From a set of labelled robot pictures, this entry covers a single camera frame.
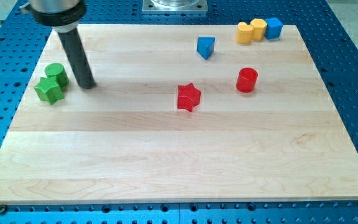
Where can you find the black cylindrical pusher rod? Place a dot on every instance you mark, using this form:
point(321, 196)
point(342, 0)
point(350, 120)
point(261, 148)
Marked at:
point(74, 50)

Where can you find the green cylinder block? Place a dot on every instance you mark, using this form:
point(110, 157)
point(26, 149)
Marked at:
point(57, 70)

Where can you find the green star block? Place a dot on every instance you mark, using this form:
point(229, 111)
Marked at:
point(49, 90)

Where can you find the wooden board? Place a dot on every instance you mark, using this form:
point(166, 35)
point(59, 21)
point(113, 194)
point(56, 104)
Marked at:
point(125, 140)

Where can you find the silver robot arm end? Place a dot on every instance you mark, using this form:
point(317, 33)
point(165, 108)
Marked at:
point(61, 15)

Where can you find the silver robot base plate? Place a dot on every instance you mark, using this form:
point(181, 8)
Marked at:
point(158, 6)

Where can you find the red cylinder block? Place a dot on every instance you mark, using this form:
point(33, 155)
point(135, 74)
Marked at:
point(246, 80)

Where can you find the blue perforated metal table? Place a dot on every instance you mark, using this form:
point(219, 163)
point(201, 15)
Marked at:
point(330, 32)

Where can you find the blue triangle block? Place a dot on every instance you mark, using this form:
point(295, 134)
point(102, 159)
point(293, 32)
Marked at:
point(205, 46)

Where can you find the red star block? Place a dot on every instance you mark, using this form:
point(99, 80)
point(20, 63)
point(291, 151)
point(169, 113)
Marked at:
point(188, 97)

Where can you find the yellow hexagon block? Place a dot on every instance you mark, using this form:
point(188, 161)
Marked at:
point(259, 26)

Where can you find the yellow heart block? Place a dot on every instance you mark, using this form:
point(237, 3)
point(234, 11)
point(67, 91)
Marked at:
point(244, 33)

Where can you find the blue cube block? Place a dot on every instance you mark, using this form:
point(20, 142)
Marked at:
point(274, 28)

